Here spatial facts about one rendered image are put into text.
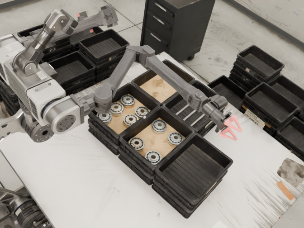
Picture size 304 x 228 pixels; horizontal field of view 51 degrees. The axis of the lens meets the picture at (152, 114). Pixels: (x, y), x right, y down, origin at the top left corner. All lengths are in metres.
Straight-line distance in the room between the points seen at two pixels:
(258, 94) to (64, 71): 1.85
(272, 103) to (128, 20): 2.33
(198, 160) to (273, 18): 3.37
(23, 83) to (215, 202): 1.34
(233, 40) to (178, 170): 2.93
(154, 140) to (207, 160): 0.36
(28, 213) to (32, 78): 1.13
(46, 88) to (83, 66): 1.84
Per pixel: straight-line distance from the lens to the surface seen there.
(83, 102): 1.39
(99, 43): 3.33
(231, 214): 2.12
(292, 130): 3.21
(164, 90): 2.42
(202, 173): 2.04
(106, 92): 1.42
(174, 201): 1.98
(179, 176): 1.99
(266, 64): 3.59
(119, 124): 2.16
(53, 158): 2.18
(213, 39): 4.56
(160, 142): 2.10
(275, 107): 3.15
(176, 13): 3.25
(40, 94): 1.38
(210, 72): 4.00
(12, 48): 1.62
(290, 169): 2.47
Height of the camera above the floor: 2.52
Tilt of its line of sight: 49 degrees down
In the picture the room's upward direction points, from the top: 11 degrees clockwise
